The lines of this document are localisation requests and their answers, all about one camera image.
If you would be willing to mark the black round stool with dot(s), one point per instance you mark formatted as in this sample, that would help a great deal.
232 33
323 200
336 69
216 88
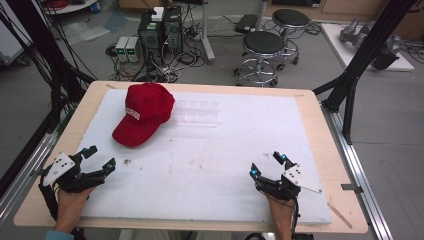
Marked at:
290 31
263 58

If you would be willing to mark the wooden stick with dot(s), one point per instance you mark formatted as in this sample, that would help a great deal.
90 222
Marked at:
340 215

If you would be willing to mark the person's right hand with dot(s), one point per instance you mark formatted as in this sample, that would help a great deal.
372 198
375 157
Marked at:
280 213

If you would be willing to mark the black computer tower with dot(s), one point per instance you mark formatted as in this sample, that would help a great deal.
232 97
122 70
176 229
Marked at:
173 31
151 35

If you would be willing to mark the grey metal table leg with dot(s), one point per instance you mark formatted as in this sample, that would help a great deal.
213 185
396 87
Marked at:
206 33

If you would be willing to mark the black metal frame stand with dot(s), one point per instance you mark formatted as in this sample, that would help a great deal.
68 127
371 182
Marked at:
360 66
46 63

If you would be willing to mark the grey power supply unit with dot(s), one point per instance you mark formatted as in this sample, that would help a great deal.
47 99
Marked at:
133 49
121 48

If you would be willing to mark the white floor board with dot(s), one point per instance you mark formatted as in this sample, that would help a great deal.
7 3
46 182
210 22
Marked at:
346 50

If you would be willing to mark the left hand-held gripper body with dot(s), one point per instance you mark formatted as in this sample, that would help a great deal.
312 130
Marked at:
71 175

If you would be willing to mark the white box on tower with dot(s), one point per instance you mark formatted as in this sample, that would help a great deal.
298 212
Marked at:
158 14

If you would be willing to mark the aluminium table rail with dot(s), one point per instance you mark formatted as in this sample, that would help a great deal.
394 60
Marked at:
360 176
26 170

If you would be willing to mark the black flat device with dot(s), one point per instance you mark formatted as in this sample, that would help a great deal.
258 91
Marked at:
246 23

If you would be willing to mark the person's left hand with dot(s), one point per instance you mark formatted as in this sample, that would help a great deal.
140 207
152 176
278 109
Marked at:
71 206

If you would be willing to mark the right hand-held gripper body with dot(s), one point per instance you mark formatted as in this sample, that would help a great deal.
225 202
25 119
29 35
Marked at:
288 184

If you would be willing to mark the clear plastic organizer box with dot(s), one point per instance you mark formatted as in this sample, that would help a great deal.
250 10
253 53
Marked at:
197 113

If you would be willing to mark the red baseball cap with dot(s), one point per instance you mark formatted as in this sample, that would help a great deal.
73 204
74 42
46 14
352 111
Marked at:
146 110

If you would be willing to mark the white foam mat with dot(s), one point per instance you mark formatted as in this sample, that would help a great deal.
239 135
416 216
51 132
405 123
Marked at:
206 160

